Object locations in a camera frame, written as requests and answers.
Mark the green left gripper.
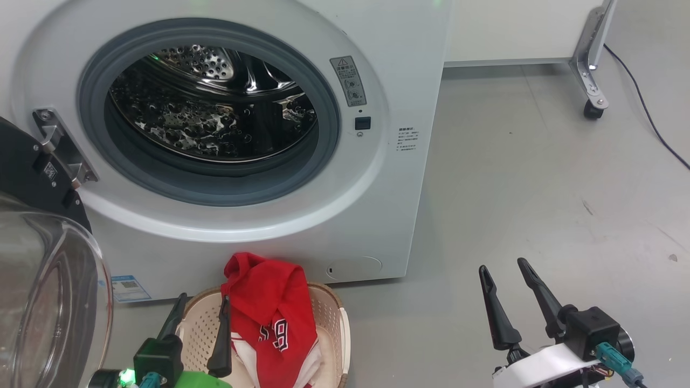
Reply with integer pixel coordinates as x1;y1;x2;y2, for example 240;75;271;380
88;292;234;388

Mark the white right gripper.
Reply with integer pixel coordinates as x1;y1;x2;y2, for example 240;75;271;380
478;257;594;388

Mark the red sports jersey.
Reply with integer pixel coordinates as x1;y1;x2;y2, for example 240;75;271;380
220;252;325;388

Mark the black washing machine door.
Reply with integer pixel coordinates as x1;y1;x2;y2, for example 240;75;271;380
0;115;115;388

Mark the cream perforated laundry basket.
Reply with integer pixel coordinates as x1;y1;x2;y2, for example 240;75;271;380
175;281;353;388

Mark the white front-load washing machine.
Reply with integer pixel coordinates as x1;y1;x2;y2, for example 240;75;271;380
0;0;454;303

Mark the metal door hinge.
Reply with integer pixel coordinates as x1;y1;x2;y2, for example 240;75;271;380
32;107;100;190

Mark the blue energy label sticker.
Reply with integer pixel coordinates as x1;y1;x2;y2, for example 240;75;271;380
110;274;153;304

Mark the metal cart leg with caster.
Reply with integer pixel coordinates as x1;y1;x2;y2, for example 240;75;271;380
570;0;618;121

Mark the white cabinet panel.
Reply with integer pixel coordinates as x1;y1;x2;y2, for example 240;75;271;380
444;0;605;68

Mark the grey warning sticker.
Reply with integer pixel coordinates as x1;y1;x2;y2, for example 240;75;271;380
329;55;368;108

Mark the teal right camera cable plug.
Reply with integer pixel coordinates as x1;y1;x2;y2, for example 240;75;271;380
594;342;648;388

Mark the black floor cable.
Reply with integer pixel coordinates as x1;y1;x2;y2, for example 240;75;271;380
602;43;690;171

